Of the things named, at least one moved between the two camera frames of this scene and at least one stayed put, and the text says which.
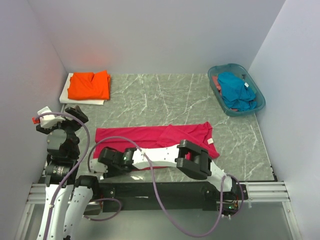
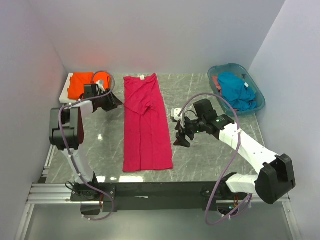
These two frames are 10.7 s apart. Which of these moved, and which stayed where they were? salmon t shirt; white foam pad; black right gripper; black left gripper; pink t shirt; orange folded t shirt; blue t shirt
Moved: black right gripper; black left gripper; pink t shirt
Stayed: salmon t shirt; white foam pad; blue t shirt; orange folded t shirt
